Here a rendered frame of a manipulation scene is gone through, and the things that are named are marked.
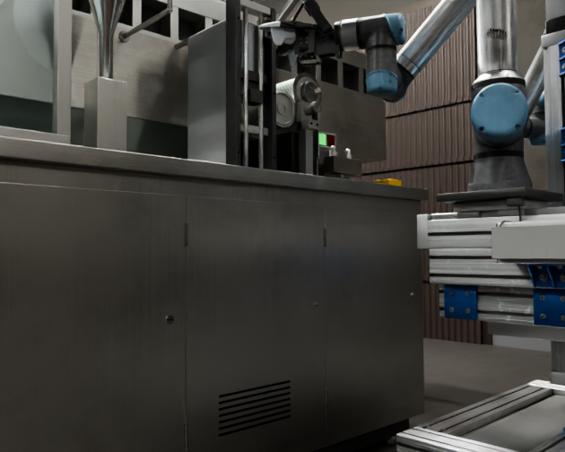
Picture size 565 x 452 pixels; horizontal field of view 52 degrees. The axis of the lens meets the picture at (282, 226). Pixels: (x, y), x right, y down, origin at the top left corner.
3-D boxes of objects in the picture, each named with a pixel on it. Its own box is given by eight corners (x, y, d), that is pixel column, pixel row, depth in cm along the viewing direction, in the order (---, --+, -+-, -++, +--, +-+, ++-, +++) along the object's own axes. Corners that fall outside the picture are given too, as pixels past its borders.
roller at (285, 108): (270, 122, 195) (270, 87, 196) (224, 134, 214) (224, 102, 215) (296, 127, 204) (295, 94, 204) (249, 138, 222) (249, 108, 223)
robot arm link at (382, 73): (402, 99, 146) (402, 56, 147) (395, 88, 136) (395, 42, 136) (371, 102, 149) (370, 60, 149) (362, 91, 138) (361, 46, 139)
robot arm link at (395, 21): (402, 40, 135) (401, 5, 136) (356, 47, 139) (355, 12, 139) (406, 51, 143) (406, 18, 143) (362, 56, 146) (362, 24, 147)
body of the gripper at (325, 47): (291, 54, 144) (337, 47, 140) (291, 22, 146) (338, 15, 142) (300, 67, 151) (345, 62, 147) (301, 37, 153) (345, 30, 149)
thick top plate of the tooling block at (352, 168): (334, 171, 211) (334, 155, 211) (262, 181, 240) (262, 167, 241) (361, 175, 222) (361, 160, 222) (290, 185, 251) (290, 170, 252)
